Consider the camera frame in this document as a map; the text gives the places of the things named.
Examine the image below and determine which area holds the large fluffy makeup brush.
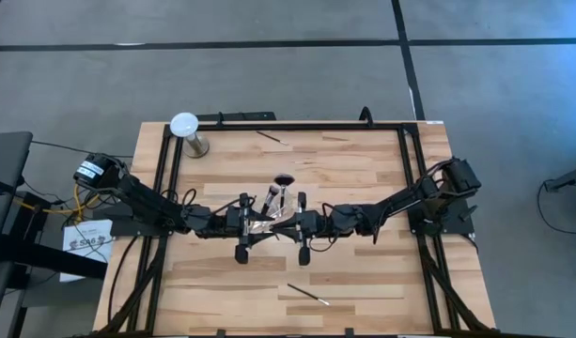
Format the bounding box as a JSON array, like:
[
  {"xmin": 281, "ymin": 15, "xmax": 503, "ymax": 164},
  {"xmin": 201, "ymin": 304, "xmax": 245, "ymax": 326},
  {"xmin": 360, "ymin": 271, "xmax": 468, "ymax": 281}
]
[{"xmin": 272, "ymin": 173, "xmax": 297, "ymax": 217}]

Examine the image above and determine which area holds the black aluminium table frame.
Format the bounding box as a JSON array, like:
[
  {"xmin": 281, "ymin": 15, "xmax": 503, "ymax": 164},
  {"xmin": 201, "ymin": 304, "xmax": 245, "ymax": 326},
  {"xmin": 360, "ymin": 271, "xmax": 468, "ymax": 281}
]
[{"xmin": 92, "ymin": 119, "xmax": 498, "ymax": 338}]

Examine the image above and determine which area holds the white printed paper sheet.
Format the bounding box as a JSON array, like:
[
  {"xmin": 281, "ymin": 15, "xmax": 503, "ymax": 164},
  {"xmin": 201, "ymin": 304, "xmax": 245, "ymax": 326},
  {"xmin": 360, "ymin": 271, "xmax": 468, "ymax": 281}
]
[{"xmin": 59, "ymin": 219, "xmax": 116, "ymax": 284}]

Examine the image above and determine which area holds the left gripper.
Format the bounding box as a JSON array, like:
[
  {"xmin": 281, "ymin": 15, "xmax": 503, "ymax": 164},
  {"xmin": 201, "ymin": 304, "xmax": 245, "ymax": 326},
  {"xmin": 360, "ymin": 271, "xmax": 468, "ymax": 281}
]
[{"xmin": 211, "ymin": 192, "xmax": 276, "ymax": 265}]

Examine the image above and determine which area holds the yellow cable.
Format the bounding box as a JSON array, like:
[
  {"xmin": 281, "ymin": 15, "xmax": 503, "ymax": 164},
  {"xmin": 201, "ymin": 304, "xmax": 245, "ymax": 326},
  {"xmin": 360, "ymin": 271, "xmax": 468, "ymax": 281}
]
[{"xmin": 13, "ymin": 184, "xmax": 101, "ymax": 223}]

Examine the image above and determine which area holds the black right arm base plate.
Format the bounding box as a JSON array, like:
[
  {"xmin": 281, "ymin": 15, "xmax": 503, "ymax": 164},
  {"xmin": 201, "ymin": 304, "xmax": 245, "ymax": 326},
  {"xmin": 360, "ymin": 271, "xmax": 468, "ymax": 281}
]
[{"xmin": 407, "ymin": 200, "xmax": 477, "ymax": 237}]

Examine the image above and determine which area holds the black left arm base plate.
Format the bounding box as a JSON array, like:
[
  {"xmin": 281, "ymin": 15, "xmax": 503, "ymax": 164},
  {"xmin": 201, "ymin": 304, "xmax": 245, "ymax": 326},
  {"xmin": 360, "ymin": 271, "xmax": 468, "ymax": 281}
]
[{"xmin": 92, "ymin": 205, "xmax": 177, "ymax": 238}]

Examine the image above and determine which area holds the black cart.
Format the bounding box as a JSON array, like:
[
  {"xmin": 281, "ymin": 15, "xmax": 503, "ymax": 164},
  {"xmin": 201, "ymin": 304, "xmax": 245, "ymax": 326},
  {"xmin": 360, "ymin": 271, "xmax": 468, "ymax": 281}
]
[{"xmin": 0, "ymin": 131, "xmax": 109, "ymax": 338}]

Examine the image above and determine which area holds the clear acrylic organizer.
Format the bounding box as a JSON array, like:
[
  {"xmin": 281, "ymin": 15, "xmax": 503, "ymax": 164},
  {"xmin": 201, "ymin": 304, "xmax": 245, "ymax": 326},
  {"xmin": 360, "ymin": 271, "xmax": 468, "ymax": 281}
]
[{"xmin": 247, "ymin": 182, "xmax": 302, "ymax": 236}]

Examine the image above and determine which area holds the white mushroom lamp gold base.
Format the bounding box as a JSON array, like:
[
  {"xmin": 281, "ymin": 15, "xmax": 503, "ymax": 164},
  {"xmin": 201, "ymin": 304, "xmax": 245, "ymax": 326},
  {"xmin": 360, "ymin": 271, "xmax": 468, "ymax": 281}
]
[{"xmin": 168, "ymin": 111, "xmax": 211, "ymax": 160}]

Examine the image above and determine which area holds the black floor cable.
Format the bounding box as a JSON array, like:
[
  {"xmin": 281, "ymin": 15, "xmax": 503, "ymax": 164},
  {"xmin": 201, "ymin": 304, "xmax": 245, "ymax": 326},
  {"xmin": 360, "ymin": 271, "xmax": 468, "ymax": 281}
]
[{"xmin": 537, "ymin": 177, "xmax": 576, "ymax": 236}]

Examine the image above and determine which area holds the black bracket bar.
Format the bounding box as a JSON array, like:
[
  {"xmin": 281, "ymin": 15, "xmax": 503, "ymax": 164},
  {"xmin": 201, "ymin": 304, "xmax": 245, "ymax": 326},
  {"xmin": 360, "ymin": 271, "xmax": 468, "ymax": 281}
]
[{"xmin": 195, "ymin": 111, "xmax": 277, "ymax": 125}]

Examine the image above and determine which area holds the medium black makeup brush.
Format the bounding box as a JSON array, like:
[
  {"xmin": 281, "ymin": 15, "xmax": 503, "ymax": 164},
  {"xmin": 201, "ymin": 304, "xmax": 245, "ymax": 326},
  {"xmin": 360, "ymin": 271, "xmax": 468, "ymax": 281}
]
[{"xmin": 260, "ymin": 184, "xmax": 281, "ymax": 216}]

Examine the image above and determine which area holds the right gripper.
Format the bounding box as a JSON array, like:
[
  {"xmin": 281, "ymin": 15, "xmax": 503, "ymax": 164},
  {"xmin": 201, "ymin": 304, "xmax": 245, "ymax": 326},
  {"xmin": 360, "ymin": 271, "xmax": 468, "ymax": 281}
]
[{"xmin": 272, "ymin": 191, "xmax": 336, "ymax": 268}]

